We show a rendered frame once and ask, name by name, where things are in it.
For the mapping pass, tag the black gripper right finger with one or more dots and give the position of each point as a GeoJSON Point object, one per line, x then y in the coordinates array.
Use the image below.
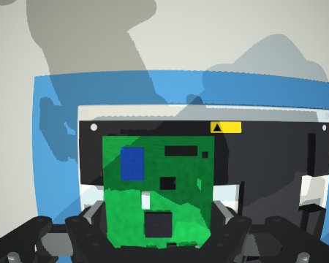
{"type": "Point", "coordinates": [234, 237]}

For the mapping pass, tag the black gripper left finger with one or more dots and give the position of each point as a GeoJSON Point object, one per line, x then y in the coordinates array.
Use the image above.
{"type": "Point", "coordinates": [86, 243]}

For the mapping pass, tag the green circuit board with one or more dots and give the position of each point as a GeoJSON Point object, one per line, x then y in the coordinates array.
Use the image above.
{"type": "Point", "coordinates": [158, 190]}

